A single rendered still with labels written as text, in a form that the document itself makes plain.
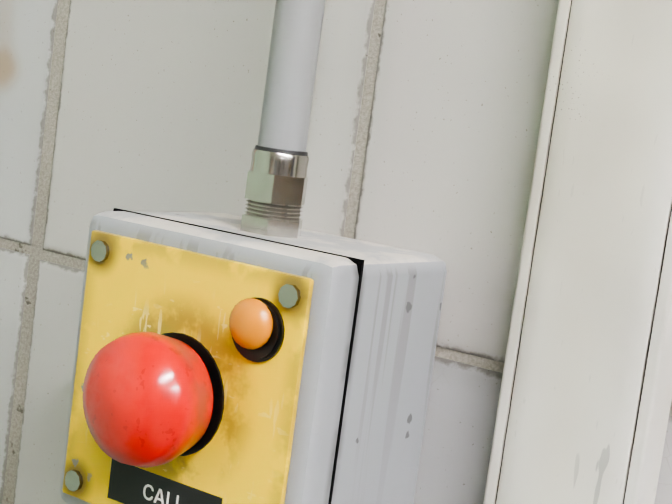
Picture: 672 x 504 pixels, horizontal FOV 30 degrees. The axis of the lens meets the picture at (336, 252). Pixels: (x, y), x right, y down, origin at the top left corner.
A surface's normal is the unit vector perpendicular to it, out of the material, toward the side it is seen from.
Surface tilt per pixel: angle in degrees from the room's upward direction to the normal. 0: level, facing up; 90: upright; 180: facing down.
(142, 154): 90
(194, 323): 90
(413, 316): 90
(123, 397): 85
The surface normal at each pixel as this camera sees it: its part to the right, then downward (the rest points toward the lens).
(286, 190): 0.43, 0.15
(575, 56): -0.57, 0.01
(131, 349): -0.34, -0.55
